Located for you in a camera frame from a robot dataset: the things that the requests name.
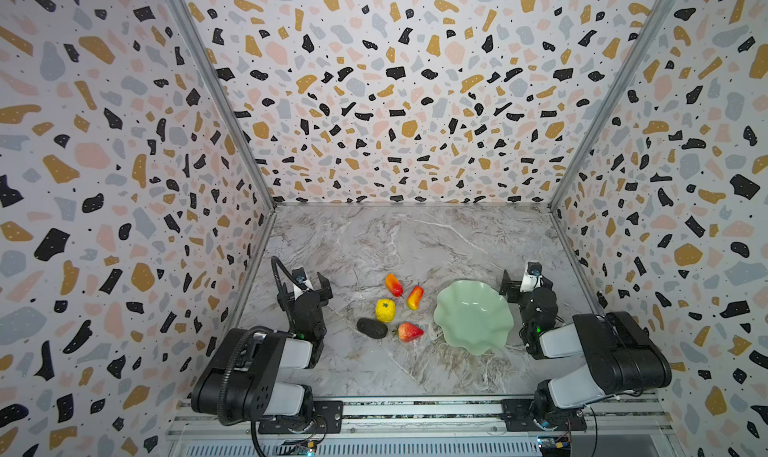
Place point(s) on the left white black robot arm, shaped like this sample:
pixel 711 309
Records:
pixel 240 383

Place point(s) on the red fake strawberry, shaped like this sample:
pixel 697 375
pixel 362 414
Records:
pixel 407 332

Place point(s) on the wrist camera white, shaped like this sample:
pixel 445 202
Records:
pixel 300 280
pixel 532 277

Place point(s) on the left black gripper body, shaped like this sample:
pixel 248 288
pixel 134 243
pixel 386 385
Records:
pixel 306 299

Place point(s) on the light green wavy fruit bowl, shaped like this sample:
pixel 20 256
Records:
pixel 473 316

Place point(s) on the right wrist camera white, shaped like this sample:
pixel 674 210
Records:
pixel 532 277

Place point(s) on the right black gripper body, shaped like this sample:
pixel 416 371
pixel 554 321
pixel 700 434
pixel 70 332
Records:
pixel 529 294

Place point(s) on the yellow fake lemon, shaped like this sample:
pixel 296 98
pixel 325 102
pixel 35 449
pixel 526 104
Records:
pixel 385 310

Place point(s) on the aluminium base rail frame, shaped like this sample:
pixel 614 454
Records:
pixel 494 426

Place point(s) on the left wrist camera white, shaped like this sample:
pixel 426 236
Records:
pixel 300 280

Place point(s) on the red yellow fake mango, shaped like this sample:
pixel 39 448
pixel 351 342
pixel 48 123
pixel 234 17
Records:
pixel 393 285
pixel 414 298

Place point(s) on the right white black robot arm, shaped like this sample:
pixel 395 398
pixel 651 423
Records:
pixel 620 357

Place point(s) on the dark fake avocado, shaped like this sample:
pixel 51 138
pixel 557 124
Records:
pixel 372 328

